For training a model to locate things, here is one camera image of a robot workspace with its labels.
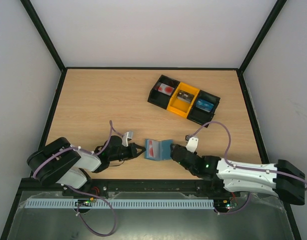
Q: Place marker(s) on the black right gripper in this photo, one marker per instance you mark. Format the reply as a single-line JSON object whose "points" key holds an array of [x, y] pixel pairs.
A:
{"points": [[177, 154]]}

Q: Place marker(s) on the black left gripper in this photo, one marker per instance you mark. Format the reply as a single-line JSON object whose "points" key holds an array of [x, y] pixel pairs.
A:
{"points": [[137, 146]]}

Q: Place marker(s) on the teal leather card holder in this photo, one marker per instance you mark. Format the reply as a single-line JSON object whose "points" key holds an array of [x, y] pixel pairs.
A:
{"points": [[164, 150]]}

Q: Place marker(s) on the red white credit card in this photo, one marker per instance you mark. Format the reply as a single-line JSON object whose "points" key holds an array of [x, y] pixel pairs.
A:
{"points": [[151, 149]]}

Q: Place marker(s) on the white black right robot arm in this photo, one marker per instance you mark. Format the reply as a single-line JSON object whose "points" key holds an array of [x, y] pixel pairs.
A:
{"points": [[282, 179]]}

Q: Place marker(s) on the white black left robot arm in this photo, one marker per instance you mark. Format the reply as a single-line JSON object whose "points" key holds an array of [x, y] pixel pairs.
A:
{"points": [[63, 163]]}

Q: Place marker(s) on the black VIP card stack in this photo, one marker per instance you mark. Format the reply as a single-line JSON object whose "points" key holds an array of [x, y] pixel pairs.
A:
{"points": [[185, 96]]}

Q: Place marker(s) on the blue VIP card stack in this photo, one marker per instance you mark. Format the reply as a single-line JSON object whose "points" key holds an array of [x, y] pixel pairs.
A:
{"points": [[204, 105]]}

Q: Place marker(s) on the red white card stack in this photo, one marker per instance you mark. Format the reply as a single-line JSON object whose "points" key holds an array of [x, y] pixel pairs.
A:
{"points": [[165, 89]]}

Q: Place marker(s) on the yellow middle bin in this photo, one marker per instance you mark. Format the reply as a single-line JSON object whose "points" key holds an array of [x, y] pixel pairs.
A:
{"points": [[178, 106]]}

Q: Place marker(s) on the black bin right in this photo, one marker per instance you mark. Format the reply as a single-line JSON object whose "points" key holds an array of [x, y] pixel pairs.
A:
{"points": [[199, 116]]}

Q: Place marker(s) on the black bin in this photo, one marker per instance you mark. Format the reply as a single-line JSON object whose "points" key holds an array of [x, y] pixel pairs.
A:
{"points": [[161, 93], [199, 116]]}

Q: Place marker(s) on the black bin left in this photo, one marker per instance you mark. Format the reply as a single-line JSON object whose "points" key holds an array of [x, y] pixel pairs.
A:
{"points": [[161, 93]]}

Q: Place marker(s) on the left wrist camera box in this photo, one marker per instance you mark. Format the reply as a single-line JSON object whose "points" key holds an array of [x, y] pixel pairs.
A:
{"points": [[128, 137]]}

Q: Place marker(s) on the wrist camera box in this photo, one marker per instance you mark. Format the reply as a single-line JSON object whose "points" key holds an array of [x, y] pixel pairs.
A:
{"points": [[191, 143], [128, 137]]}

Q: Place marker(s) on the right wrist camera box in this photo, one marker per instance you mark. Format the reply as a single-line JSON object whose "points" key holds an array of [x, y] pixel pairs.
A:
{"points": [[191, 143]]}

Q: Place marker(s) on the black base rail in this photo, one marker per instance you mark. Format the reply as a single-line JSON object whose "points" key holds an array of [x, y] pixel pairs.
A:
{"points": [[198, 188]]}

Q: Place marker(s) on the light blue slotted cable duct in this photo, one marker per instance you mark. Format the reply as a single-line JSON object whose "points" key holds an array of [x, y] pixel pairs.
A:
{"points": [[187, 204]]}

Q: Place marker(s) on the black frame post right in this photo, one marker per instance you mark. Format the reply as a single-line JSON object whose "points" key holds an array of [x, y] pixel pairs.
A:
{"points": [[274, 13]]}

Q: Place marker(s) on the black frame post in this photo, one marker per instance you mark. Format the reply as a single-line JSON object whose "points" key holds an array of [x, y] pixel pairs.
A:
{"points": [[274, 13], [34, 17]]}

